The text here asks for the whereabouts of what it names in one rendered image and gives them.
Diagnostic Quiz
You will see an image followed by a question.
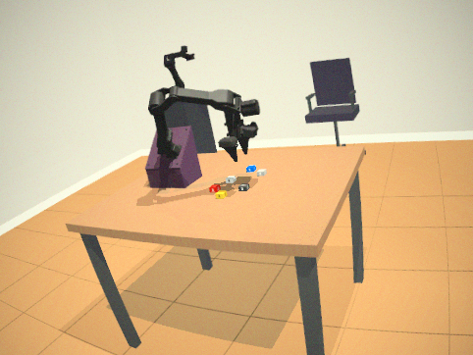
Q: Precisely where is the red block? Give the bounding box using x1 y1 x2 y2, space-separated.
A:
209 184 221 192

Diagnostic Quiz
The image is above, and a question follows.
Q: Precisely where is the yellow digit block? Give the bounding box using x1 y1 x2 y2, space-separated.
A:
215 190 227 199

